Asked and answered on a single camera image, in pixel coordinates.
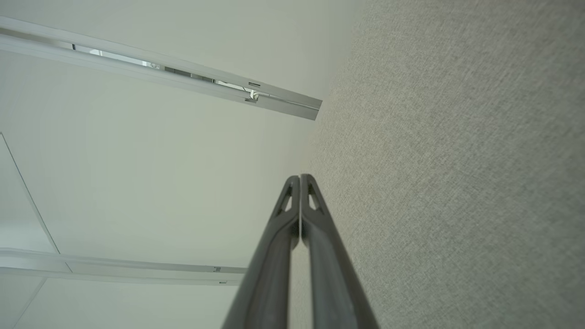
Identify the grey partition post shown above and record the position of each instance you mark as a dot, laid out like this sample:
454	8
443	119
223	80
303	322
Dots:
114	269
283	104

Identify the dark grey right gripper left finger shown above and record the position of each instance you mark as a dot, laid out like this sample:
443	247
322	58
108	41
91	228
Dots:
269	274

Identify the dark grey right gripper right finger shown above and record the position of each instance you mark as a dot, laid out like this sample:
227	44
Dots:
331	283

